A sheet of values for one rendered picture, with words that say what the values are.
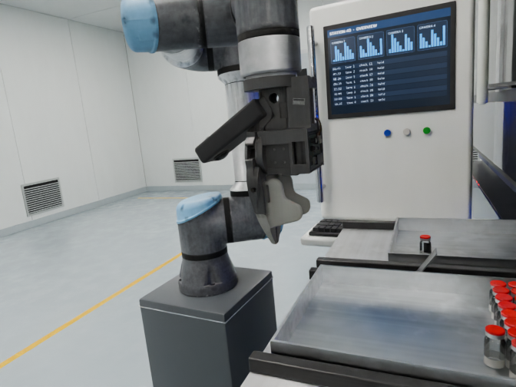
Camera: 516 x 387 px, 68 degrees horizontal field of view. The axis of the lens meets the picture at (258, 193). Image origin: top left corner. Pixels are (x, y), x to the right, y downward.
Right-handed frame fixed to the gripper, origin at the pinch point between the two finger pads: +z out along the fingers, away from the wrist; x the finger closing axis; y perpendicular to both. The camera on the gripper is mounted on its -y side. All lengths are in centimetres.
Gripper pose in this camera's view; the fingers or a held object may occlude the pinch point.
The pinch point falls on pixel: (269, 233)
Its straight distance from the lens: 51.9
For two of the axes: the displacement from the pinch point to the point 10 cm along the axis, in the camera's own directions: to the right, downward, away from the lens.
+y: 9.2, -0.1, -4.0
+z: 0.9, 9.8, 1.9
